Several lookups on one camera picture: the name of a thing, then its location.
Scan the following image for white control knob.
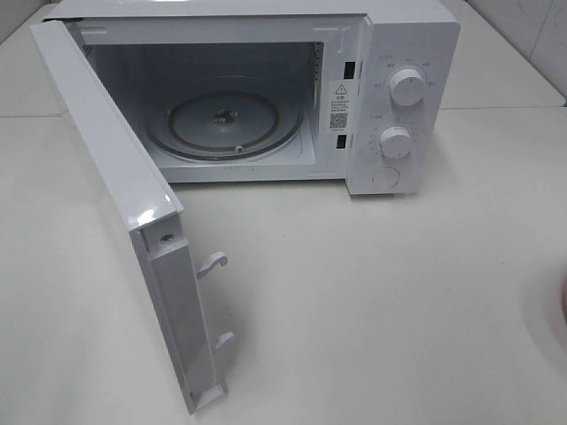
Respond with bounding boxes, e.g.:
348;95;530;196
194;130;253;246
378;126;412;159
388;65;426;107

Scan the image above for white warning label sticker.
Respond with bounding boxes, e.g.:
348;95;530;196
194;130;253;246
325;80;355;133

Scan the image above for pink plate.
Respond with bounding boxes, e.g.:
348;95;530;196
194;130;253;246
558;280;567;321

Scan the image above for white microwave door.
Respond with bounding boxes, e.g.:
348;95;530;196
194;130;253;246
31;20;235;413

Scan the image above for round door release button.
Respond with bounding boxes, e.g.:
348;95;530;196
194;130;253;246
372;166;400;190

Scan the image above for white microwave oven body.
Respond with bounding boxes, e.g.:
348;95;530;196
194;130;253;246
38;1;460;195

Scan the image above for glass turntable plate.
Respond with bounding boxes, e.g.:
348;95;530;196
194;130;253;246
146;76;304;162

